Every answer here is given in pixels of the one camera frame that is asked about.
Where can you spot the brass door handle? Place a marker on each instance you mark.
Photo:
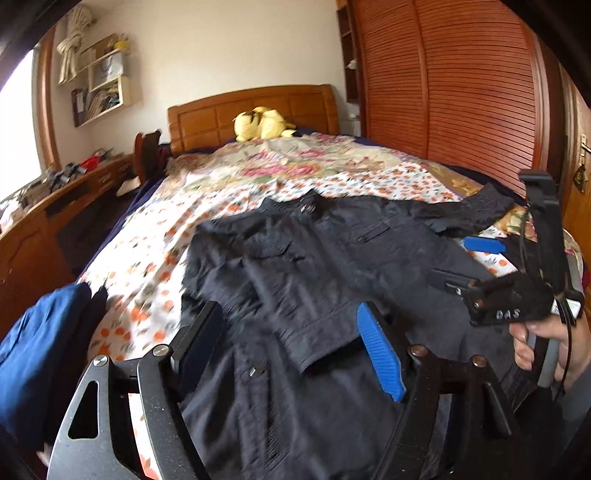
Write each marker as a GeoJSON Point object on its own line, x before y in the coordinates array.
{"type": "Point", "coordinates": [580, 176]}

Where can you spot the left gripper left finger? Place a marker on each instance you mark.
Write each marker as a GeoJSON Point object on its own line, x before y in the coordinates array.
{"type": "Point", "coordinates": [96, 440]}

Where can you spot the floral pink blanket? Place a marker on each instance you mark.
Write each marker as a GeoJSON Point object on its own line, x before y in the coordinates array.
{"type": "Point", "coordinates": [237, 178]}

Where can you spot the wooden door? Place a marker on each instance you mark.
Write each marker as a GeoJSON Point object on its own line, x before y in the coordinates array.
{"type": "Point", "coordinates": [575, 206]}

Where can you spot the orange print white bedsheet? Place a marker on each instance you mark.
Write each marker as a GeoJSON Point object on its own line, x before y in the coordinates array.
{"type": "Point", "coordinates": [143, 310]}

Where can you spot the person's right forearm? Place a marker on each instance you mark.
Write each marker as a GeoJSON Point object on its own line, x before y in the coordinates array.
{"type": "Point", "coordinates": [571, 411]}

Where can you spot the wooden desk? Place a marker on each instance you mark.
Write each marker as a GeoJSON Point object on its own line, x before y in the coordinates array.
{"type": "Point", "coordinates": [32, 263]}

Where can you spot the wooden louvered wardrobe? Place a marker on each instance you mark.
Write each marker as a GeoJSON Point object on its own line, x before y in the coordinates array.
{"type": "Point", "coordinates": [463, 83]}

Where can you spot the folded blue garment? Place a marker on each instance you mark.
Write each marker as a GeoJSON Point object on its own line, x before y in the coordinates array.
{"type": "Point", "coordinates": [43, 357]}

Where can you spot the white wall shelf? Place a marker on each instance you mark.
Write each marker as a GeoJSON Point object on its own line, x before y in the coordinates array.
{"type": "Point", "coordinates": [99, 77]}

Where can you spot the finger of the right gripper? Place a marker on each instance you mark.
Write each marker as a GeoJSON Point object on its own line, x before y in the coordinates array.
{"type": "Point", "coordinates": [484, 245]}
{"type": "Point", "coordinates": [456, 284]}

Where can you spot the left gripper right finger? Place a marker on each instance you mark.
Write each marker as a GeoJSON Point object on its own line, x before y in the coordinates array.
{"type": "Point", "coordinates": [482, 441]}

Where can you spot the yellow plush toy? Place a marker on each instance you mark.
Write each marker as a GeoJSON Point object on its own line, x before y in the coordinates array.
{"type": "Point", "coordinates": [261, 123]}

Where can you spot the wooden headboard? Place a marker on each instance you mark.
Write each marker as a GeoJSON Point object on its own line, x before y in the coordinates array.
{"type": "Point", "coordinates": [209, 123]}

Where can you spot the black jacket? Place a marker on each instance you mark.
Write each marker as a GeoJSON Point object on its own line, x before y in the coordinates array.
{"type": "Point", "coordinates": [289, 392]}

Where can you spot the wooden chair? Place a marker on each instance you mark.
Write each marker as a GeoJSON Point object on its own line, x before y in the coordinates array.
{"type": "Point", "coordinates": [146, 158]}

